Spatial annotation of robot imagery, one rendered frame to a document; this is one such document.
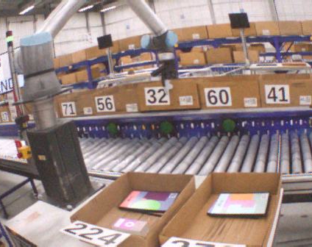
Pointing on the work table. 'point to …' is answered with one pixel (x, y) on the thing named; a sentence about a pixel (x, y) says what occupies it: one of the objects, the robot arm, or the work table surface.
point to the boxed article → (140, 228)
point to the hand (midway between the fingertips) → (166, 92)
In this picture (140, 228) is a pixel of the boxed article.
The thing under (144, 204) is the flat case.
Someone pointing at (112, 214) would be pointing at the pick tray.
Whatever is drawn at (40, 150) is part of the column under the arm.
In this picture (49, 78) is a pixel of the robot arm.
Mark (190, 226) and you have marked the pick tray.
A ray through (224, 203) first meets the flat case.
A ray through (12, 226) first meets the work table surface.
